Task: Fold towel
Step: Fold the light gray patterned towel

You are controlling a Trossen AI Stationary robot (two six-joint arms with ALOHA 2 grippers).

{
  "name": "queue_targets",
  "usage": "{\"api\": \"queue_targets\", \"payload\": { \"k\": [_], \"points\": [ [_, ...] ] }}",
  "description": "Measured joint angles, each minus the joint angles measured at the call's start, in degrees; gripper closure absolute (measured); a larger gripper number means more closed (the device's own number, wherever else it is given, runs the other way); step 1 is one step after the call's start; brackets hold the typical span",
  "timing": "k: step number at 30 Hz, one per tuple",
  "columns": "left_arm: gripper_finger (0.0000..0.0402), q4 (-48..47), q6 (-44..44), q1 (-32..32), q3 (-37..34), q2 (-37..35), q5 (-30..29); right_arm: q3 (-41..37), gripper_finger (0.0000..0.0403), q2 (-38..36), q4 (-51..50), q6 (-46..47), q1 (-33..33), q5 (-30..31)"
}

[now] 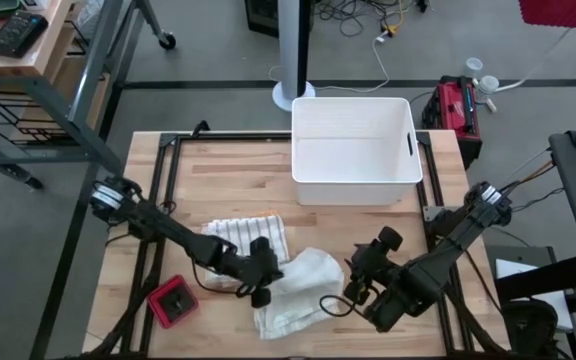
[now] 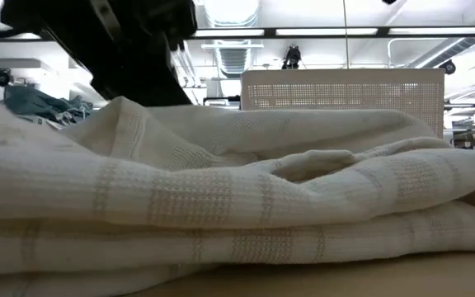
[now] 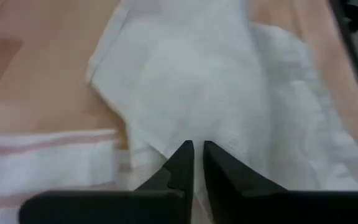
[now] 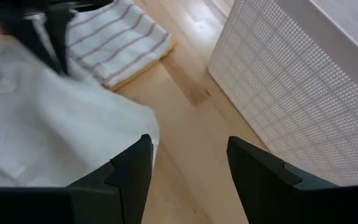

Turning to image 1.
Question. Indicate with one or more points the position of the black keypad device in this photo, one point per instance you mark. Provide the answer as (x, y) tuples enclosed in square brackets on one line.
[(15, 35)]

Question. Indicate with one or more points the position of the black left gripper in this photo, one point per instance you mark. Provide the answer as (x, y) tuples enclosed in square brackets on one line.
[(255, 270)]

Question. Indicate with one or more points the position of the red acoustic panel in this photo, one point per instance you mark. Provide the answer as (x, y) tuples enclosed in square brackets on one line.
[(563, 12)]

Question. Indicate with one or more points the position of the black clamp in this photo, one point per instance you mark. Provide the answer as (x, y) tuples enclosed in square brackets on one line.
[(201, 127)]

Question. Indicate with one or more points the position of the white paper sheet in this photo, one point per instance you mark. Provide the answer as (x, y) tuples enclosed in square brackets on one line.
[(513, 267)]

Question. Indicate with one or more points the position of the wooden side table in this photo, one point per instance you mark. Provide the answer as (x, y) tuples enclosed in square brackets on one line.
[(13, 67)]

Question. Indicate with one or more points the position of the plain white towel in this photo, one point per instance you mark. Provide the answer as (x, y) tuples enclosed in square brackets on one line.
[(298, 295)]

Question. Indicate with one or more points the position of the white towel with pink stripes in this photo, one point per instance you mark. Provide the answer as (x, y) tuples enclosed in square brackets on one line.
[(248, 230)]

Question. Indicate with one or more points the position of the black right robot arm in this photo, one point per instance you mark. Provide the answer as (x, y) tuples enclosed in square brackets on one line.
[(463, 230)]

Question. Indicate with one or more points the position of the black floor box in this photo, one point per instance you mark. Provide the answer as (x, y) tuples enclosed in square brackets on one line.
[(260, 17)]

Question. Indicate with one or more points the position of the black backpack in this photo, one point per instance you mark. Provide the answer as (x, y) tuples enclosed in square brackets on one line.
[(530, 325)]

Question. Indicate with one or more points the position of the red tool bag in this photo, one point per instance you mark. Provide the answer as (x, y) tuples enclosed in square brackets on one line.
[(450, 110)]

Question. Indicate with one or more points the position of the black metal table frame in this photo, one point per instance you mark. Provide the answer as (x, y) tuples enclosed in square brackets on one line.
[(165, 165)]

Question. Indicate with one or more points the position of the red square box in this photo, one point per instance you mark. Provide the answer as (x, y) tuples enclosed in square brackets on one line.
[(160, 305)]

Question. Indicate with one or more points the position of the white pole with round base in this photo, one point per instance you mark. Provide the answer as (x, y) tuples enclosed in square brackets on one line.
[(288, 50)]

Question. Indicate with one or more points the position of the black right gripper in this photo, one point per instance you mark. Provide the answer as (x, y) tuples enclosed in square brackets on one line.
[(375, 267)]

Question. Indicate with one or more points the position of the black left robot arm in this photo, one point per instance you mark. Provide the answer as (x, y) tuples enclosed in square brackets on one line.
[(168, 227)]

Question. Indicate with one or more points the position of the white perforated plastic basket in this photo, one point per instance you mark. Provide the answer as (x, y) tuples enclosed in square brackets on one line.
[(353, 145)]

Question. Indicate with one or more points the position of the green tray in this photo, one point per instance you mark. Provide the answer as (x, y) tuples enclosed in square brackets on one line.
[(3, 6)]

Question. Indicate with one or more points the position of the black caster wheel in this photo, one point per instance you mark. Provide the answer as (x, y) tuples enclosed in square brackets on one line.
[(168, 40)]

